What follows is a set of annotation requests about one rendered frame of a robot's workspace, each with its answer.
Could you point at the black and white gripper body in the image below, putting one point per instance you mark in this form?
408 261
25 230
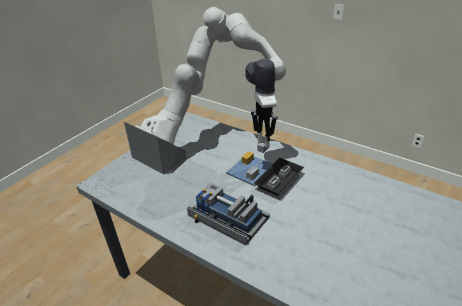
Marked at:
267 111

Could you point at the yellow rectangular block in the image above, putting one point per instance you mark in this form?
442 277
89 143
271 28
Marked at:
246 158

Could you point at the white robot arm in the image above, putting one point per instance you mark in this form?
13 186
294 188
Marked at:
223 28

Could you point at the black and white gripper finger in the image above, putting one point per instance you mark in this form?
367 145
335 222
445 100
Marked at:
258 125
269 130

